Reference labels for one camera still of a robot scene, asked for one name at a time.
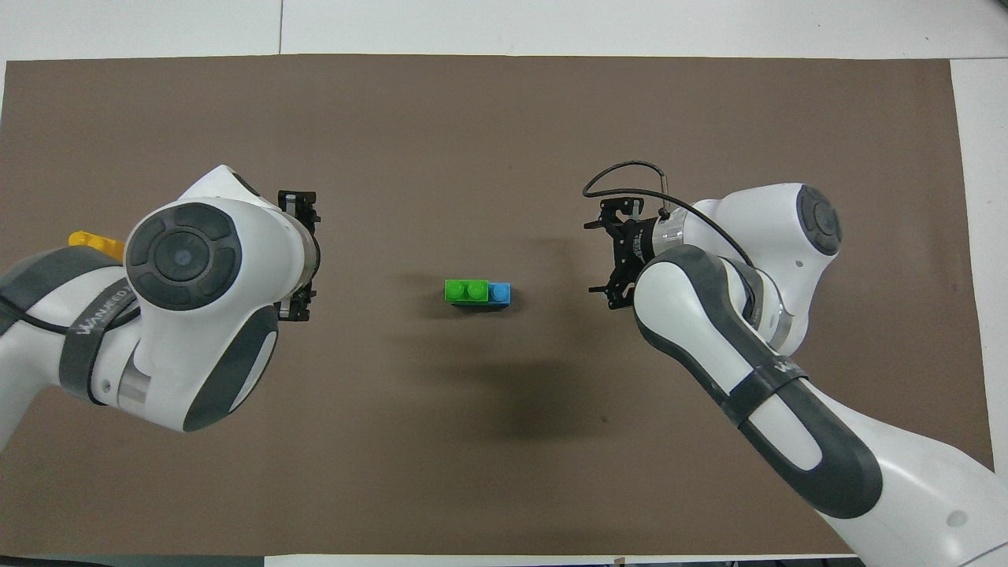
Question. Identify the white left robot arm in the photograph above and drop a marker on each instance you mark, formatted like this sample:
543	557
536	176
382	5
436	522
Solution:
181	252

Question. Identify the blue three-stud brick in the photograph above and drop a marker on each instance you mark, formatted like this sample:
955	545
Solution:
499	294

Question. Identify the brown table mat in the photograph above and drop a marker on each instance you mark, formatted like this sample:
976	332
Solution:
472	134

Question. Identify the yellow two-stud brick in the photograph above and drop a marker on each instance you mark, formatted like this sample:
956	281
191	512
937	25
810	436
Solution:
90	240

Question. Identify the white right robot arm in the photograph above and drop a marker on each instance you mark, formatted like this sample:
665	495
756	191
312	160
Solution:
787	433

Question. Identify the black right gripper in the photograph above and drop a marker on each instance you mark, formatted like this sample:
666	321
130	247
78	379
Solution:
634	248

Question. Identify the green two-stud brick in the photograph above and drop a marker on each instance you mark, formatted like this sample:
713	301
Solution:
466	291

